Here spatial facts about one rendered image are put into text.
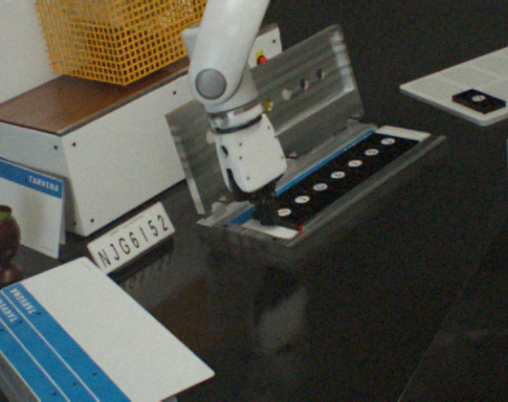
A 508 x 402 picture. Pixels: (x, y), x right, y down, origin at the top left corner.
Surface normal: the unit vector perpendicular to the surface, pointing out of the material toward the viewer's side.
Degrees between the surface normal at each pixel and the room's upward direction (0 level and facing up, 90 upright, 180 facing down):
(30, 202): 69
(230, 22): 59
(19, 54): 90
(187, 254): 0
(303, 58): 79
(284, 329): 0
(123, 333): 0
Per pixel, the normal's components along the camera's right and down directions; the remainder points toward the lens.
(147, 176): 0.75, 0.18
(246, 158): 0.63, 0.01
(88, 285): -0.15, -0.89
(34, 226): -0.71, 0.05
